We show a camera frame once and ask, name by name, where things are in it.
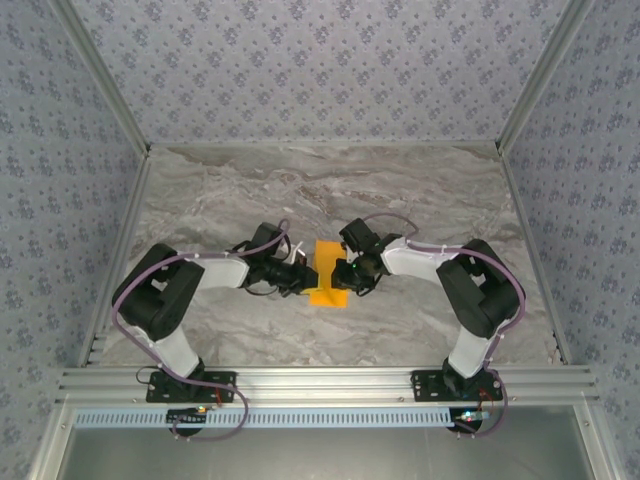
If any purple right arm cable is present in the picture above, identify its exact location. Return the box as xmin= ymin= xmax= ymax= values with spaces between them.
xmin=359 ymin=212 xmax=527 ymax=439

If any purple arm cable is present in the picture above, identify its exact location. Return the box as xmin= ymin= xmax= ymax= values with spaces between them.
xmin=110 ymin=218 xmax=250 ymax=444
xmin=359 ymin=212 xmax=527 ymax=439

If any thin aluminium table rail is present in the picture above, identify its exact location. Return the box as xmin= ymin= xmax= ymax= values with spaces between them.
xmin=148 ymin=140 xmax=501 ymax=150

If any aluminium table side rail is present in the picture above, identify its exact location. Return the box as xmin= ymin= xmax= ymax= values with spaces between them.
xmin=77 ymin=149 xmax=154 ymax=369
xmin=499 ymin=149 xmax=574 ymax=366

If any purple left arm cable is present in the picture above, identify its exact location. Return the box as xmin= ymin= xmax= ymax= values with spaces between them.
xmin=110 ymin=218 xmax=250 ymax=444

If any aluminium frame post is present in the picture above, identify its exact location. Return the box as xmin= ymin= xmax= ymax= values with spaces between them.
xmin=47 ymin=0 xmax=153 ymax=157
xmin=493 ymin=0 xmax=599 ymax=154

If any thin black left gripper cable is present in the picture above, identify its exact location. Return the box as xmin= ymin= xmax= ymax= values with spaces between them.
xmin=244 ymin=283 xmax=286 ymax=298

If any pale blue slotted cable duct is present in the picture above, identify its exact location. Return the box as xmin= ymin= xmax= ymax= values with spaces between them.
xmin=73 ymin=407 xmax=464 ymax=430

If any wide aluminium mounting rail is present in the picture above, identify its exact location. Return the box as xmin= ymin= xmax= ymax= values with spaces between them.
xmin=53 ymin=366 xmax=601 ymax=405

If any small circuit board with LED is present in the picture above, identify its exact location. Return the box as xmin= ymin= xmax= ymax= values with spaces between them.
xmin=166 ymin=406 xmax=209 ymax=427
xmin=451 ymin=408 xmax=491 ymax=432

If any orange paper sheet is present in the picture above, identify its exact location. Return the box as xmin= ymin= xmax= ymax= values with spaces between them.
xmin=302 ymin=239 xmax=349 ymax=308

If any grey sheet metal panel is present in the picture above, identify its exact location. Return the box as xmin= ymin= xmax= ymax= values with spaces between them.
xmin=29 ymin=403 xmax=619 ymax=480

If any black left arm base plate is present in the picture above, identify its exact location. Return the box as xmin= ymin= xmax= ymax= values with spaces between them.
xmin=145 ymin=369 xmax=237 ymax=404

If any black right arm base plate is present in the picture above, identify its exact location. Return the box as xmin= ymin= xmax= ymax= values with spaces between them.
xmin=410 ymin=369 xmax=503 ymax=403

